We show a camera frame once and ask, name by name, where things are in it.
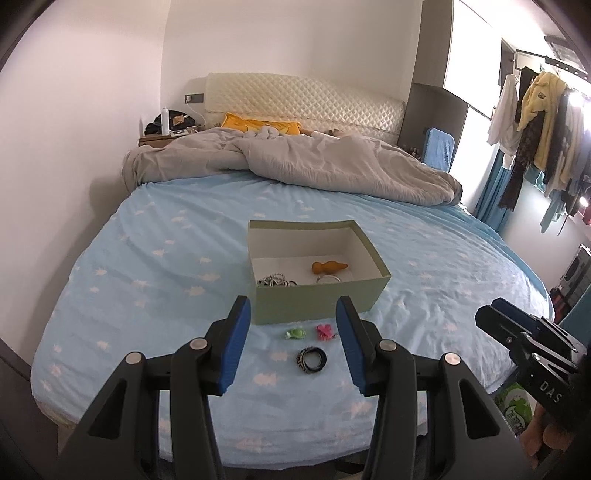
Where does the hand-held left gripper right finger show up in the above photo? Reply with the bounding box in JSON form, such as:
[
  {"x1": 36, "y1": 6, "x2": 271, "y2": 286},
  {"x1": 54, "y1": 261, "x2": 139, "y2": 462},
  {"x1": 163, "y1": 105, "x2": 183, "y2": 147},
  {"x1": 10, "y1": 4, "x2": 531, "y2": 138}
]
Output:
[{"x1": 335, "y1": 295, "x2": 532, "y2": 480}]

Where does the cream quilted headboard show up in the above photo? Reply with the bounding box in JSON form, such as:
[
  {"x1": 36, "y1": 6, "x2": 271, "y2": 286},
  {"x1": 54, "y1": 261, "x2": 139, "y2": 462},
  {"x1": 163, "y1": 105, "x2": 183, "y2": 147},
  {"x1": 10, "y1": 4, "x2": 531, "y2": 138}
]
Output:
[{"x1": 204, "y1": 72, "x2": 407, "y2": 139}]

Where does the blue tree print bed sheet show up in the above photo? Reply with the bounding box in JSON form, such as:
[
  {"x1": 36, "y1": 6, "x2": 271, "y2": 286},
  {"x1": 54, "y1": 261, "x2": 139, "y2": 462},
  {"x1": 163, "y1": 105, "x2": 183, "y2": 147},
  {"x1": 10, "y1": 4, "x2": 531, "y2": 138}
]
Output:
[{"x1": 30, "y1": 176, "x2": 555, "y2": 472}]

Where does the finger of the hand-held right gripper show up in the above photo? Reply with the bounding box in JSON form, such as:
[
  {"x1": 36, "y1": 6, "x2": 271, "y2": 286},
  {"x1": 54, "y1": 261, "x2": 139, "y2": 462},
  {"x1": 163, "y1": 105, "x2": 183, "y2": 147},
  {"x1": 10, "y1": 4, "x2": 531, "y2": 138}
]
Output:
[
  {"x1": 475, "y1": 305, "x2": 548, "y2": 372},
  {"x1": 491, "y1": 297, "x2": 588, "y2": 358}
]

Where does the wooden nightstand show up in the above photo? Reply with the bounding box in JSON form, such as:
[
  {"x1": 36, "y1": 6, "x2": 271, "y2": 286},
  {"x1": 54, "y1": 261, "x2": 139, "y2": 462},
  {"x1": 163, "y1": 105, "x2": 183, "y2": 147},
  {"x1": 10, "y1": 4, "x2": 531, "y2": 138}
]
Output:
[{"x1": 138, "y1": 131, "x2": 186, "y2": 149}]

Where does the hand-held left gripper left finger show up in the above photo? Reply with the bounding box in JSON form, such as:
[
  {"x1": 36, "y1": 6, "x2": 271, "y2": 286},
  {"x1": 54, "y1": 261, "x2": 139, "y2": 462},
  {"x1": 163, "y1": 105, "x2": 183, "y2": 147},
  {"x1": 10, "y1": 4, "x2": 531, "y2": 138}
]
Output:
[{"x1": 58, "y1": 295, "x2": 251, "y2": 480}]

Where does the green cardboard box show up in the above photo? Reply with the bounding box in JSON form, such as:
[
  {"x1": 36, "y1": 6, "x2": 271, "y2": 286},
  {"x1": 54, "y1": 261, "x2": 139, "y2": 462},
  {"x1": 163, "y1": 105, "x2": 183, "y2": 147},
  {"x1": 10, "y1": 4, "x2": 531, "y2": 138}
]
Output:
[{"x1": 248, "y1": 219, "x2": 392, "y2": 326}]

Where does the grey duvet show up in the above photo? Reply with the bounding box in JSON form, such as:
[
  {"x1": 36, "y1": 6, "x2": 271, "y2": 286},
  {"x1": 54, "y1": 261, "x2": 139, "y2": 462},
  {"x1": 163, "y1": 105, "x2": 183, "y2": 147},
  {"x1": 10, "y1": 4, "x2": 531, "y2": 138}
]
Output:
[{"x1": 121, "y1": 127, "x2": 464, "y2": 206}]

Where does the person's right hand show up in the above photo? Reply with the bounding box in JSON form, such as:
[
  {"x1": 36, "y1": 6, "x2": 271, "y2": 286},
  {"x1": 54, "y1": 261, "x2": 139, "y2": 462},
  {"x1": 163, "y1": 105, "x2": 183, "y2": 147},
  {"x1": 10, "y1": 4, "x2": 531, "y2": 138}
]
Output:
[{"x1": 521, "y1": 405, "x2": 570, "y2": 464}]

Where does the grey white wardrobe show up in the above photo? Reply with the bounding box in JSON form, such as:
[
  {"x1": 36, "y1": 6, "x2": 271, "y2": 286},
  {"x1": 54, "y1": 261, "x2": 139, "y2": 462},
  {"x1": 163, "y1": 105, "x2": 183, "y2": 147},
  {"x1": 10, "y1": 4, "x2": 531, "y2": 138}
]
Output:
[{"x1": 405, "y1": 0, "x2": 505, "y2": 163}]

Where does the black bag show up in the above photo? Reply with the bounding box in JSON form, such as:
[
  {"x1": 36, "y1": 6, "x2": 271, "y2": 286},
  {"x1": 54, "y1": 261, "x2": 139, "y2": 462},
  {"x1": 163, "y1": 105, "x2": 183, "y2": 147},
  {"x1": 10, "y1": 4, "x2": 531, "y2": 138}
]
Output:
[{"x1": 145, "y1": 109, "x2": 197, "y2": 135}]

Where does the hanging dark scarf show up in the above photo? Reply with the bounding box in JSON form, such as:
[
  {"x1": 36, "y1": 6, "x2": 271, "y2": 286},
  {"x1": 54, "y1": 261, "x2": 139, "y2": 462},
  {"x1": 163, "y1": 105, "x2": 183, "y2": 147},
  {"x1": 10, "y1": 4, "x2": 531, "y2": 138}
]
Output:
[{"x1": 498, "y1": 107, "x2": 546, "y2": 212}]

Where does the hanging yellow sweater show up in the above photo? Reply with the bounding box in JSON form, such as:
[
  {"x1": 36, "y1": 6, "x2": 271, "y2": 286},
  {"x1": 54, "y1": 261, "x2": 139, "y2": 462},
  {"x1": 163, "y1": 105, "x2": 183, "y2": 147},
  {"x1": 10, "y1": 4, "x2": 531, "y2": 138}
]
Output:
[{"x1": 516, "y1": 71, "x2": 572, "y2": 186}]

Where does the orange gourd ornament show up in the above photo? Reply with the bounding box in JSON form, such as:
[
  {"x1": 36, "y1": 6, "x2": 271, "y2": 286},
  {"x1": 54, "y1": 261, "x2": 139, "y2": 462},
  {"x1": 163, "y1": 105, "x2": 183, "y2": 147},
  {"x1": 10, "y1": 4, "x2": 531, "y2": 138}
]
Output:
[{"x1": 311, "y1": 260, "x2": 350, "y2": 277}]

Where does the yellow pillow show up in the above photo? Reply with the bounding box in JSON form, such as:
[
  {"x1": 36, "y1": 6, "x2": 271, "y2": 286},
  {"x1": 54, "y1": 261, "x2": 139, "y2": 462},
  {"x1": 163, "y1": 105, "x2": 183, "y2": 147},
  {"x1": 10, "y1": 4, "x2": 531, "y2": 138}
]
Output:
[{"x1": 220, "y1": 112, "x2": 304, "y2": 137}]

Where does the black white patterned bangle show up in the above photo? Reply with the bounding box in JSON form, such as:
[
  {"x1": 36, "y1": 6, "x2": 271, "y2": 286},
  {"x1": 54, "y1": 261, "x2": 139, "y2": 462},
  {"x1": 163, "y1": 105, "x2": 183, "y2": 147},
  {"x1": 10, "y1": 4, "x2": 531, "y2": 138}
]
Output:
[{"x1": 296, "y1": 346, "x2": 328, "y2": 376}]

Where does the green white bag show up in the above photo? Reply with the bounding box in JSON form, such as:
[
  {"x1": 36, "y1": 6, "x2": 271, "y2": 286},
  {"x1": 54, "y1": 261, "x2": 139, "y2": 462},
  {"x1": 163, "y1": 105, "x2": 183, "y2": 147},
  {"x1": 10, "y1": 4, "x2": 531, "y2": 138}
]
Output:
[{"x1": 496, "y1": 382, "x2": 539, "y2": 433}]

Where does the black clothes rail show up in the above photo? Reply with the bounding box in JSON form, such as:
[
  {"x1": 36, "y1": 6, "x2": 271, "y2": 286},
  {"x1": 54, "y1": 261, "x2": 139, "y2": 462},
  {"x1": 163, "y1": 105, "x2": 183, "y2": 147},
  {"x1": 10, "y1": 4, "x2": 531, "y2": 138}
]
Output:
[{"x1": 514, "y1": 47, "x2": 591, "y2": 85}]

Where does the hanging white shirt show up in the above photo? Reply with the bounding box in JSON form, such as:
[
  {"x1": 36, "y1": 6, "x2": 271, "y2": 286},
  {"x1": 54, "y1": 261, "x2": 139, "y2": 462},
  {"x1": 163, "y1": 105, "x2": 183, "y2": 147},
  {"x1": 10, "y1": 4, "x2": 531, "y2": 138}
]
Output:
[{"x1": 486, "y1": 72, "x2": 521, "y2": 156}]

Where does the silver bead necklace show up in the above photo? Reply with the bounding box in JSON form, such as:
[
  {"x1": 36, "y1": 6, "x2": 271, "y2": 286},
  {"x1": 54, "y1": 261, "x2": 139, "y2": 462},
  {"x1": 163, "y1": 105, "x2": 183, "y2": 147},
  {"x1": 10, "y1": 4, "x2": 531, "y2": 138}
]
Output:
[{"x1": 256, "y1": 272, "x2": 301, "y2": 288}]

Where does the blue curtain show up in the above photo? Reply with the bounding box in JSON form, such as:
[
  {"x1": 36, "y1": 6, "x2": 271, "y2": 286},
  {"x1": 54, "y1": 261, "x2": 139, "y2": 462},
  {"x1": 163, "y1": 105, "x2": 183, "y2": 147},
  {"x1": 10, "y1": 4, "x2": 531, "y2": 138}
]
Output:
[{"x1": 473, "y1": 147, "x2": 514, "y2": 234}]

